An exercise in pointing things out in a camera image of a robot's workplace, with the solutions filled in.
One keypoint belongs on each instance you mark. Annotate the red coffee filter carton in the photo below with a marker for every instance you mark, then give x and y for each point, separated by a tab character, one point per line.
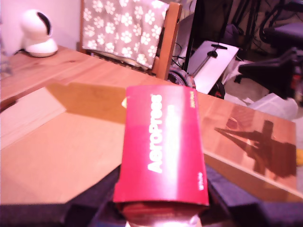
163	146

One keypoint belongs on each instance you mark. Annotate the open brown cardboard box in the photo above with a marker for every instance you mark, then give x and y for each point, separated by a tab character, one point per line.
59	153

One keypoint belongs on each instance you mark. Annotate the clear plastic storage bin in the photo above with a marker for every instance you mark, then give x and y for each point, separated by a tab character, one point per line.
274	106

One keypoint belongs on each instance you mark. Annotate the black rubber wheel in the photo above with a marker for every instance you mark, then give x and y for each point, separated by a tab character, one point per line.
182	78

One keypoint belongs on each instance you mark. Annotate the white board with pump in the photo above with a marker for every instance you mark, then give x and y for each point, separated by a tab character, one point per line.
213	66

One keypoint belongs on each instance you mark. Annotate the black office chair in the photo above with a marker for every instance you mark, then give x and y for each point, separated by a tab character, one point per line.
279	54

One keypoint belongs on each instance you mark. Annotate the wooden chair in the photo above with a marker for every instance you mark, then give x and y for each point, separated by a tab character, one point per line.
169	42

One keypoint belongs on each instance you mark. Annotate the grey paw print blanket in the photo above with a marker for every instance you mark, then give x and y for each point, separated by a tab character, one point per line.
118	30

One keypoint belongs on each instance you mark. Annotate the small white round camera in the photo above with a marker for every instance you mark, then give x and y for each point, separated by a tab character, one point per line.
35	35

